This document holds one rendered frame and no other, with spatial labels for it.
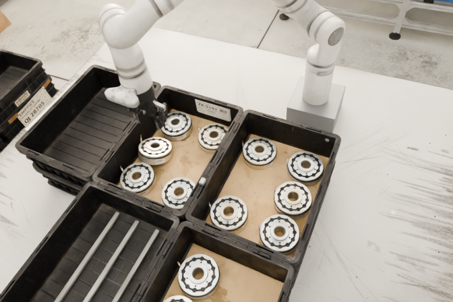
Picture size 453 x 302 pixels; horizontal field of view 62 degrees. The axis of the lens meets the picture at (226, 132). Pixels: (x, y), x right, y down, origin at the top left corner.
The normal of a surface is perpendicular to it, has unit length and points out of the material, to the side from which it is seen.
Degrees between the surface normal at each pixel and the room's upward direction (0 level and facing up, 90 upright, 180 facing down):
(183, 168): 0
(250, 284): 0
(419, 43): 0
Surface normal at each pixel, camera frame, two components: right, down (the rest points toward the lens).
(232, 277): -0.08, -0.62
